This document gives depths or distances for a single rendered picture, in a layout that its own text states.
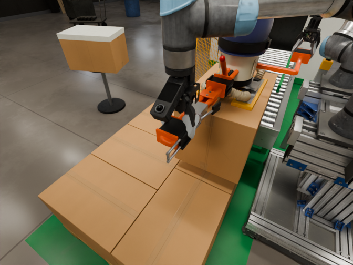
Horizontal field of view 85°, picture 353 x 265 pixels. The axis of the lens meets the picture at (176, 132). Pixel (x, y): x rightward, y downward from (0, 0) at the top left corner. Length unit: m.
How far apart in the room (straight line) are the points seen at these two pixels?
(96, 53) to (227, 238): 2.21
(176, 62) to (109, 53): 1.96
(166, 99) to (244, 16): 0.23
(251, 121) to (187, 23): 0.58
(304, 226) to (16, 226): 2.19
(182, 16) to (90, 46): 2.09
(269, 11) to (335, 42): 0.95
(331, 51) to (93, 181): 1.64
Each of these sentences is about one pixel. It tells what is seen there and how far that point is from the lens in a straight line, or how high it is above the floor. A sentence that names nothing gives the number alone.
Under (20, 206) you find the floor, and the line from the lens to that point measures 2.24.
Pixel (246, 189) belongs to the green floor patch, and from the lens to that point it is 1.99.
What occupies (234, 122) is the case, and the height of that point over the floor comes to 1.07.
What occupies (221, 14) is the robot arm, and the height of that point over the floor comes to 1.51.
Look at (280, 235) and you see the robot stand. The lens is 1.60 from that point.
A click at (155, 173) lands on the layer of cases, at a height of 0.54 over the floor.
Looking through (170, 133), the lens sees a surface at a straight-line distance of 0.54.
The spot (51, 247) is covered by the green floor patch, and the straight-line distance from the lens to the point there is 1.90.
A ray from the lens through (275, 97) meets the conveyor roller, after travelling 2.29.
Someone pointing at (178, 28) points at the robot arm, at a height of 1.49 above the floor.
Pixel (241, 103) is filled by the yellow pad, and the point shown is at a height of 1.09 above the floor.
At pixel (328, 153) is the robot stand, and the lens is 1.14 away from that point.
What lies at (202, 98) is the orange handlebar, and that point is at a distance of 0.74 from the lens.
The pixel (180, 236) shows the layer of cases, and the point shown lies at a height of 0.54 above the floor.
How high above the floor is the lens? 1.59
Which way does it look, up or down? 41 degrees down
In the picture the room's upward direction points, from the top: straight up
